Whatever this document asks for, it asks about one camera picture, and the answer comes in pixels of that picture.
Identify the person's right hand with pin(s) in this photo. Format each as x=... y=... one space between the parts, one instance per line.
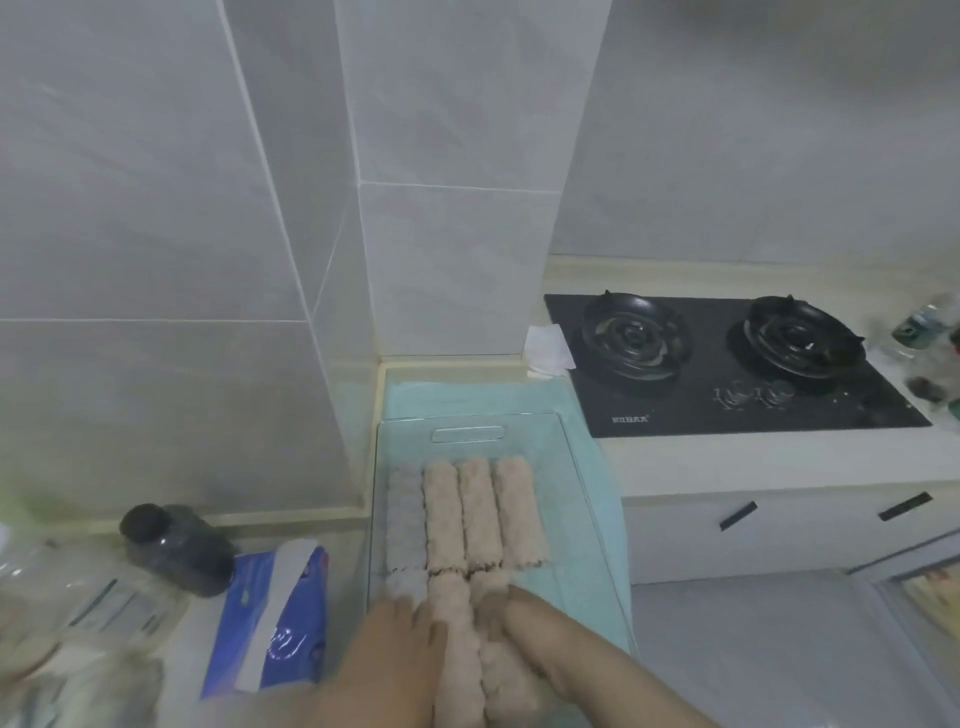
x=532 y=637

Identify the person's left hand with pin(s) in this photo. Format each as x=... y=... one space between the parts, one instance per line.
x=401 y=637

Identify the person's right fingers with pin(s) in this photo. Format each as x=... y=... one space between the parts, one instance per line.
x=501 y=611

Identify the person's left fingers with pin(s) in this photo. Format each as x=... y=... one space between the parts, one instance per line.
x=435 y=637

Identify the person's right forearm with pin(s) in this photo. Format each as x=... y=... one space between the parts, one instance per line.
x=622 y=694

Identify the grey rolled cloth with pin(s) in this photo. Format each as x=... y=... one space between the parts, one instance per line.
x=405 y=586
x=406 y=517

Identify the clear plastic tray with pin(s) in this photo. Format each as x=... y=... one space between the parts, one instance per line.
x=577 y=525

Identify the blue tissue packet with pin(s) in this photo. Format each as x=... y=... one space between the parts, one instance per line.
x=270 y=622

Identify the teal towel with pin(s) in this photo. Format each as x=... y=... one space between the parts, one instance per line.
x=480 y=396

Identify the white folded paper towel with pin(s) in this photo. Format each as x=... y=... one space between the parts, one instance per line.
x=547 y=351

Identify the dark round jar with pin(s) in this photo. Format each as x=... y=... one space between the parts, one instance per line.
x=176 y=551

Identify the white cabinet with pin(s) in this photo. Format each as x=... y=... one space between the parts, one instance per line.
x=787 y=532

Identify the black glass gas stove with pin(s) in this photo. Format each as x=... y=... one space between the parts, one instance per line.
x=720 y=405

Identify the black burner grate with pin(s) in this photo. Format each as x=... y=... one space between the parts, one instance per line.
x=636 y=337
x=804 y=337

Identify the silver stove knob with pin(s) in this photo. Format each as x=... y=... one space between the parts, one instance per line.
x=733 y=397
x=777 y=394

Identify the clear plastic bag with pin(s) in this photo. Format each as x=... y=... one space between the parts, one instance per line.
x=75 y=622

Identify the open white drawer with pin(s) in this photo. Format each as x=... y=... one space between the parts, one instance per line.
x=919 y=600

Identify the small dark object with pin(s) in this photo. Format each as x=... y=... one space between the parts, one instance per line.
x=926 y=390

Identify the clear bottle with green label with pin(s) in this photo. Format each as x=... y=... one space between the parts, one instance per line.
x=921 y=324

